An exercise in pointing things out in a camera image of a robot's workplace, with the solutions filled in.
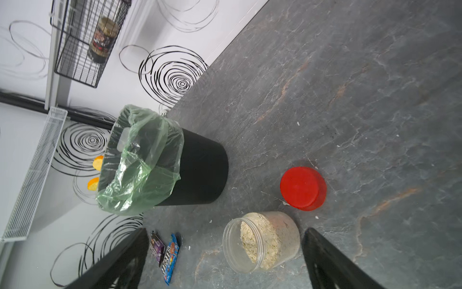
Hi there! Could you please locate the black wire wall basket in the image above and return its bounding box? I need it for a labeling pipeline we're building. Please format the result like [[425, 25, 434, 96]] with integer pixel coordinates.
[[50, 1, 132, 88]]

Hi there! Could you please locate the red jar lid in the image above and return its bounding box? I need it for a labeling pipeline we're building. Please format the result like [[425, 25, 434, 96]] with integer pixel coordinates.
[[280, 167, 327, 211]]

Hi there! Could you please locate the aluminium wall rail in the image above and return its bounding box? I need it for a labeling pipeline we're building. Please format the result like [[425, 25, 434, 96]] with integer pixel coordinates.
[[44, 27, 72, 111]]

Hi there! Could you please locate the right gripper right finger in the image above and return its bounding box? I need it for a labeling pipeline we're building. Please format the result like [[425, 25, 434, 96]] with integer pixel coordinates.
[[302, 228, 384, 289]]

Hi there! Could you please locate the front toast slice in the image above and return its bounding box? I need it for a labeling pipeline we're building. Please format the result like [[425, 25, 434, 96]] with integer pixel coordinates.
[[87, 177, 99, 191]]

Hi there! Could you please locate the purple candy bar wrapper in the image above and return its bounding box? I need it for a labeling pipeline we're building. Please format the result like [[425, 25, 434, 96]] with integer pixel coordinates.
[[150, 231, 166, 267]]

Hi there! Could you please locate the oatmeal jar clear plastic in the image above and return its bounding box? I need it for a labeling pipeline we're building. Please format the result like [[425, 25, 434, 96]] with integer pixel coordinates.
[[223, 211, 301, 273]]

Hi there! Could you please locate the toast slice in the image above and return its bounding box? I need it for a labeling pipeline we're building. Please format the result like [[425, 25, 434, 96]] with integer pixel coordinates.
[[87, 177, 99, 191], [92, 155, 103, 171]]

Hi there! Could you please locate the small jar in basket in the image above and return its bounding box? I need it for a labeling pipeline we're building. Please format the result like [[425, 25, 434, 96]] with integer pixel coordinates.
[[88, 17, 120, 64]]

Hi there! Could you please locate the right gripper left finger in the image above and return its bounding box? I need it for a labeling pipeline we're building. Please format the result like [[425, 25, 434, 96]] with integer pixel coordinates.
[[67, 228, 149, 289]]

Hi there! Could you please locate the rear toast slice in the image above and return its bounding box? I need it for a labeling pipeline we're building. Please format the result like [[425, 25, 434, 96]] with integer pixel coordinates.
[[92, 155, 103, 171]]

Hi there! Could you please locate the white wire wall shelf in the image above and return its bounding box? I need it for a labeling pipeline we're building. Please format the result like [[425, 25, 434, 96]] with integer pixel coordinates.
[[1, 107, 68, 242]]

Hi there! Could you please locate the blue m&m's candy bag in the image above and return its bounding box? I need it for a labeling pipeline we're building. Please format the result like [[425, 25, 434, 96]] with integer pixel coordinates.
[[161, 234, 180, 285]]

